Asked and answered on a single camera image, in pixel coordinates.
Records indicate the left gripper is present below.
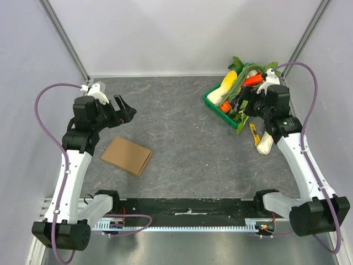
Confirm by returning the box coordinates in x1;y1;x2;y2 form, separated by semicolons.
92;94;136;132

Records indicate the brown cardboard express box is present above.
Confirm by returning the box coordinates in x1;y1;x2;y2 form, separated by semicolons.
101;137;153;177

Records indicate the yellow utility knife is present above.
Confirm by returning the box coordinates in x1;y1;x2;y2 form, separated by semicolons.
249;123;261;147

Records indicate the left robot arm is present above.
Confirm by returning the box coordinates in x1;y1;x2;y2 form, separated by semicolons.
31;95;136;251

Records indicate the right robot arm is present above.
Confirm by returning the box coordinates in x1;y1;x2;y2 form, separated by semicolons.
231;84;350;237

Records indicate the green long beans toy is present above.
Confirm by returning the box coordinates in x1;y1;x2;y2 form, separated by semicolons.
216;63;265;107

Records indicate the small orange pumpkin toy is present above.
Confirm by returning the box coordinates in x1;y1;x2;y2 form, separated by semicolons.
219;100;232;114

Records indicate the green leafy vegetable toy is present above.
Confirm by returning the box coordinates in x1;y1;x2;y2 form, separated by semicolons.
228;110;249;134

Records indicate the orange carrot toy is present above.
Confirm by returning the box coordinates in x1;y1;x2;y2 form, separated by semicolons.
243;73;263;86

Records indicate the yellow napa cabbage toy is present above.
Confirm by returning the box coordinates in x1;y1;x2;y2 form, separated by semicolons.
207;70;238;105

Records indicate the green plastic tray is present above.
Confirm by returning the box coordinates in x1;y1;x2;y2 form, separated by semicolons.
202;62;285;130

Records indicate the bok choy toy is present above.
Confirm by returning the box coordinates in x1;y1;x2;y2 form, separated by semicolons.
256;131;274;155

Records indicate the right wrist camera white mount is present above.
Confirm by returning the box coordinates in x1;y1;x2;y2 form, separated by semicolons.
256;68;280;95

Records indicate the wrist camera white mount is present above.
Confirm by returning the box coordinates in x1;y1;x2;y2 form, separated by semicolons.
256;68;280;95
81;81;109;105

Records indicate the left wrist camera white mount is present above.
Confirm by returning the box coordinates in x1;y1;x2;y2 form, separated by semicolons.
81;81;109;105

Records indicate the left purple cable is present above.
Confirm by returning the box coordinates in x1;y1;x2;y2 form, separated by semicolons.
34;83;153;264

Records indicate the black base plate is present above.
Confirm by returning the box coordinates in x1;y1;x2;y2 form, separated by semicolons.
109;198;273;224

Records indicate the grey slotted cable duct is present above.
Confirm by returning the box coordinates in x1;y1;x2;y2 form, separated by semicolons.
91;219;274;235

